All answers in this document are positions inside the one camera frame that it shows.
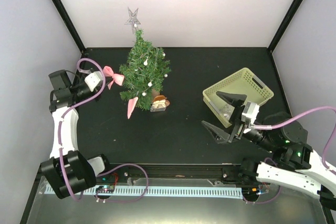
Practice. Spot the black aluminium rail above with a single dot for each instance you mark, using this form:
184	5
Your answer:
170	172

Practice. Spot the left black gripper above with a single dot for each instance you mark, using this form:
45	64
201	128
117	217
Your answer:
98	88

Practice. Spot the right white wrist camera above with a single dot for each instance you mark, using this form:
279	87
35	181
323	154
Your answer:
249	115

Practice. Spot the silver star tree topper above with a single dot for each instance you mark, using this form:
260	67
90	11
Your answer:
133	20

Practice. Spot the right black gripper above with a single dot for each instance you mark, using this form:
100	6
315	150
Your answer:
221	136

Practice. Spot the small circuit board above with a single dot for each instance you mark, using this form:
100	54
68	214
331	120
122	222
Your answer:
106	189

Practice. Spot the light blue slotted cable duct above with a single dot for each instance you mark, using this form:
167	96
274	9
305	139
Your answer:
168	191

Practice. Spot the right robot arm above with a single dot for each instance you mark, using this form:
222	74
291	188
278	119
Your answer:
296	164

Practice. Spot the brown white plush ornament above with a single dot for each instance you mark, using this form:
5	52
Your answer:
161	99

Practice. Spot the clear battery box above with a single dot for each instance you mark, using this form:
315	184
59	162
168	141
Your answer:
158	108

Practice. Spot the green plastic basket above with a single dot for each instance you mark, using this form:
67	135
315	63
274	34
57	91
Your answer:
243	81

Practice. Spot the pink cone ornament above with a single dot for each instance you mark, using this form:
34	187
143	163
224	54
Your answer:
131	106

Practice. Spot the pink star ornament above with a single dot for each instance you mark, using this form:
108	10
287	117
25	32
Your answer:
115	77

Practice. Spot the small green christmas tree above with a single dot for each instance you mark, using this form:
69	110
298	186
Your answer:
144	71

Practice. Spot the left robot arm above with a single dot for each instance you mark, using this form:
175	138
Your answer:
65	147

